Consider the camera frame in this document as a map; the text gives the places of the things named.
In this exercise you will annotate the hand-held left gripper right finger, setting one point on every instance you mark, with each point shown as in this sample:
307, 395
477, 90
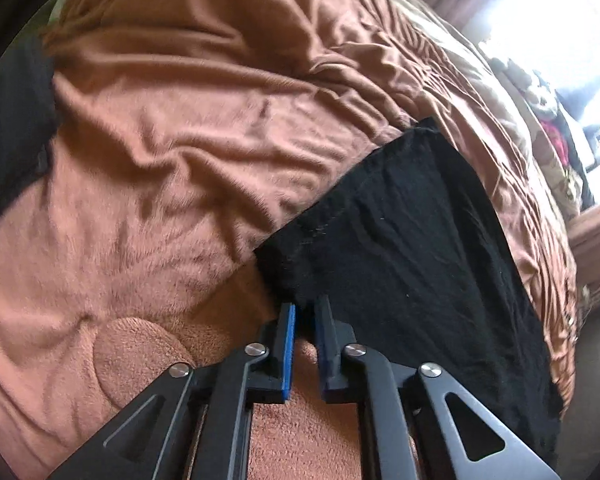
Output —
322, 345

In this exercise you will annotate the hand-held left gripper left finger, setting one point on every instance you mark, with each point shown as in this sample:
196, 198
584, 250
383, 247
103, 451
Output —
290, 340

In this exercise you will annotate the black pants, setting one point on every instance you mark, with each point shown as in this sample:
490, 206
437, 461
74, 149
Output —
405, 240

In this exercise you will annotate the brown fleece blanket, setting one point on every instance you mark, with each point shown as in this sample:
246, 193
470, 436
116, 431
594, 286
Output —
180, 110

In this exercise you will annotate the floral printed cloth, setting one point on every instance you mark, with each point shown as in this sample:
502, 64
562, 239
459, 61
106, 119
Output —
550, 130

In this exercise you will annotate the beige quilt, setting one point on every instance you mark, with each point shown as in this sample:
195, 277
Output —
460, 50

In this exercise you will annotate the dark cloth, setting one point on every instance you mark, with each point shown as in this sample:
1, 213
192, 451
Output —
10, 135

